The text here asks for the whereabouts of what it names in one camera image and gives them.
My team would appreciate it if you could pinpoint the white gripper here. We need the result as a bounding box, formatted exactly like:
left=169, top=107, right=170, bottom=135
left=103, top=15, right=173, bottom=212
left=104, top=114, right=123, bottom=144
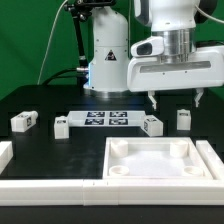
left=127, top=46, right=224, bottom=110

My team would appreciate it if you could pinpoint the white square tabletop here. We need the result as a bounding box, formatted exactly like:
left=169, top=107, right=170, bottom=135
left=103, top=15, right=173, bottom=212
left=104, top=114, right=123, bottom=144
left=103, top=137, right=213, bottom=179

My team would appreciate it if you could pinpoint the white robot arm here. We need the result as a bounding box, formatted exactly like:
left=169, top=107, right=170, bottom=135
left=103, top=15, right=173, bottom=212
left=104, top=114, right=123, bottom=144
left=84, top=0, right=224, bottom=100

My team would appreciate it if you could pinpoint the white U-shaped fence wall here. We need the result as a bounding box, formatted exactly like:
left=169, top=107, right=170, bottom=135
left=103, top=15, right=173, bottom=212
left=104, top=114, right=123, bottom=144
left=0, top=140, right=224, bottom=206

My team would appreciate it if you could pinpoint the white marker base plate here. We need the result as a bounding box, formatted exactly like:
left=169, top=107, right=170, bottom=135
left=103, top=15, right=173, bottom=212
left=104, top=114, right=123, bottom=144
left=68, top=110, right=145, bottom=127

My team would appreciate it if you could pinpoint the black cable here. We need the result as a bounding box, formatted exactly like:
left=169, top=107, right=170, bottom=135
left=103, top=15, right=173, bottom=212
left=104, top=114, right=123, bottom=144
left=43, top=67, right=88, bottom=86

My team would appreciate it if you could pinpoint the black camera stand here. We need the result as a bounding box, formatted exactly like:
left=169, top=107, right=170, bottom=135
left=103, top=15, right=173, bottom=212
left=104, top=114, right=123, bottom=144
left=64, top=0, right=116, bottom=86

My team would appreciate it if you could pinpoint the white cable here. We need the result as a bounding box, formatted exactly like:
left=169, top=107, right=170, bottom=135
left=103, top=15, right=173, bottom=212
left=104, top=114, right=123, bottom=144
left=37, top=0, right=69, bottom=85

